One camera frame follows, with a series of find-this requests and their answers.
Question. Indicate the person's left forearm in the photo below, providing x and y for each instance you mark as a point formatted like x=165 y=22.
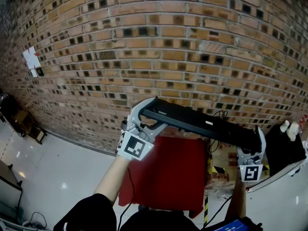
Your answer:
x=111 y=179

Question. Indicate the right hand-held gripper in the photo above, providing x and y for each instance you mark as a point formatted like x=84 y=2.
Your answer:
x=251 y=171

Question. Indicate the small white figure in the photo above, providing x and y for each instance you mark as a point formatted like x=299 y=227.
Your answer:
x=285 y=126

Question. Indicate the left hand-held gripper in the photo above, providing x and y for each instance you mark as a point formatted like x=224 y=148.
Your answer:
x=134 y=145

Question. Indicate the black tablet with blue screen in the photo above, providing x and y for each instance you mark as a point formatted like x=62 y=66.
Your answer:
x=235 y=225

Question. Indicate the white desk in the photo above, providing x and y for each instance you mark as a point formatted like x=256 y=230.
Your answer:
x=9 y=186

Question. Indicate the white paper sheet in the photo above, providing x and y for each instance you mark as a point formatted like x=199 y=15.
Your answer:
x=31 y=59

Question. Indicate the white flat panel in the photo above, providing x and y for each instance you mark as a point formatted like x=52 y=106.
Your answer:
x=284 y=179

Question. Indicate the large white figure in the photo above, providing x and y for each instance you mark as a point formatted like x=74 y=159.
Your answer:
x=294 y=131

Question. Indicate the red cloth covered table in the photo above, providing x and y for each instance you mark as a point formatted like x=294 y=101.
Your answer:
x=166 y=177

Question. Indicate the small black wall device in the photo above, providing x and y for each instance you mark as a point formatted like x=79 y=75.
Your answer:
x=40 y=71

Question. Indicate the person's right forearm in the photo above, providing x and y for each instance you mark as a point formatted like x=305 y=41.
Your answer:
x=237 y=201

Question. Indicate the person's black shirt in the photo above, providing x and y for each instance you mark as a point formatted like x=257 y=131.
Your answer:
x=120 y=215

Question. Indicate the yellow black floor tape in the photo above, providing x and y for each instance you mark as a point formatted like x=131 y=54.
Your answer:
x=206 y=213

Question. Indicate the wooden shelf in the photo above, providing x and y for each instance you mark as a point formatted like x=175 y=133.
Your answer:
x=31 y=129

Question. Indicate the black keyboard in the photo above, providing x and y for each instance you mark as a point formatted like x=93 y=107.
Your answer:
x=199 y=124

